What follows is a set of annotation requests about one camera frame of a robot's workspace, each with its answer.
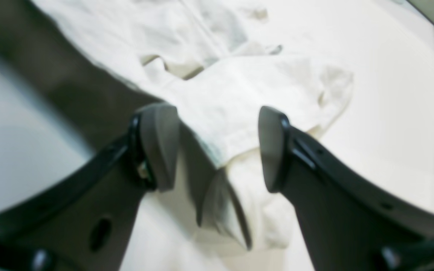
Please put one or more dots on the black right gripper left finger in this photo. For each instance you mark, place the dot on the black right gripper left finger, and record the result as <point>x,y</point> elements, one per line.
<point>85,222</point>

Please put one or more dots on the beige t-shirt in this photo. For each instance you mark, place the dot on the beige t-shirt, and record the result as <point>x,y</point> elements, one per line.
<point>218,63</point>

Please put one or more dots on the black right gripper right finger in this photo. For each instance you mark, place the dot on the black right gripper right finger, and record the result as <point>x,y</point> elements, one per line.
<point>347,222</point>

